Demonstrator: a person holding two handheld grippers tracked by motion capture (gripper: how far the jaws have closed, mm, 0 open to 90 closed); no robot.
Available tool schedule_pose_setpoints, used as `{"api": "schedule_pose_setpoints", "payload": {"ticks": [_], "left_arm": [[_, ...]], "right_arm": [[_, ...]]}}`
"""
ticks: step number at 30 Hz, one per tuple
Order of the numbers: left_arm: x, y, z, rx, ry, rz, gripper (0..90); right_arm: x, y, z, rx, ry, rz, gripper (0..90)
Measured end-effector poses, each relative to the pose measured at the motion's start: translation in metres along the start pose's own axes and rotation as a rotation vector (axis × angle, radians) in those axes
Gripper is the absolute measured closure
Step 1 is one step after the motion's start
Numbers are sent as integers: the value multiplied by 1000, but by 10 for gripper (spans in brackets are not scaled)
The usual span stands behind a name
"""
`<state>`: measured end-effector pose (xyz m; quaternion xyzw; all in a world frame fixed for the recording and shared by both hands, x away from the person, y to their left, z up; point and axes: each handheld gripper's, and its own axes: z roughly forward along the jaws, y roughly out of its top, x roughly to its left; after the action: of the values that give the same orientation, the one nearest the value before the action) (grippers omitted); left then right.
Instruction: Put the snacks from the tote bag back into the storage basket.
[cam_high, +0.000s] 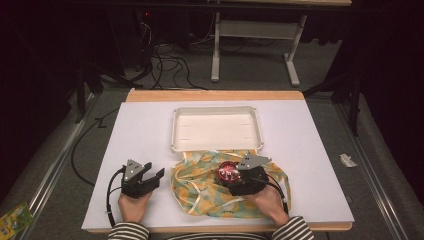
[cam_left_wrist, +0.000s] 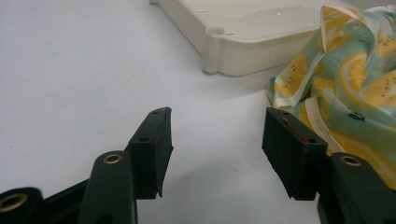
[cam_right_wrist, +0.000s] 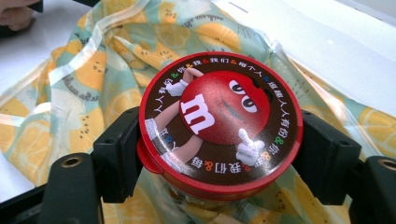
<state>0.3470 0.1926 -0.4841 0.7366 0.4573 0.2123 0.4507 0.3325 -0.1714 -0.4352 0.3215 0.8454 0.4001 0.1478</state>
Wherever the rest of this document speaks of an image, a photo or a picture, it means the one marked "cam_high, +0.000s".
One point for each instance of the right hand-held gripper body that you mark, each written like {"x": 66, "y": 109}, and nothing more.
{"x": 250, "y": 180}

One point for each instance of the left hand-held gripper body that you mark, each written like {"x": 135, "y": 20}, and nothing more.
{"x": 135, "y": 183}

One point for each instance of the red can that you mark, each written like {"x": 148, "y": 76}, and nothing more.
{"x": 228, "y": 171}

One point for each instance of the yellow green patterned cloth bag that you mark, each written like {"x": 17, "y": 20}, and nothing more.
{"x": 196, "y": 193}

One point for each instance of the white plastic tray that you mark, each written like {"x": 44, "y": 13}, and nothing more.
{"x": 216, "y": 130}

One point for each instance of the person's left hand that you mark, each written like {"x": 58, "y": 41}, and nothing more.
{"x": 133, "y": 208}

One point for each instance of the person's right hand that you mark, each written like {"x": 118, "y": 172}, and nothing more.
{"x": 268, "y": 208}

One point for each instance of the white table mat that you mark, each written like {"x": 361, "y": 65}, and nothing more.
{"x": 140, "y": 140}

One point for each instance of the crumpled white paper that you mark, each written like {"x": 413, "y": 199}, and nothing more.
{"x": 348, "y": 160}

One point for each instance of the black metal stand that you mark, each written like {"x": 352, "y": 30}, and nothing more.
{"x": 81, "y": 90}
{"x": 353, "y": 100}

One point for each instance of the green snack packet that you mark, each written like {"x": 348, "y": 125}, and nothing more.
{"x": 15, "y": 221}

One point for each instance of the metal floor rail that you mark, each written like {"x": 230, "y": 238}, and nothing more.
{"x": 50, "y": 176}
{"x": 366, "y": 170}

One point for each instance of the white metal desk frame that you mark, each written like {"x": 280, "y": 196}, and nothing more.
{"x": 256, "y": 30}

